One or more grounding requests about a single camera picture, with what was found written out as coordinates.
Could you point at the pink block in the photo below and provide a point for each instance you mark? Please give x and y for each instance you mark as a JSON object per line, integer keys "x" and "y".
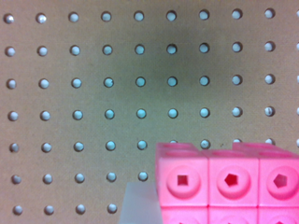
{"x": 248, "y": 184}

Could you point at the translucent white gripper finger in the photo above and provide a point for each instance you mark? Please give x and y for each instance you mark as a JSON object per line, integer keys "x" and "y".
{"x": 141, "y": 205}

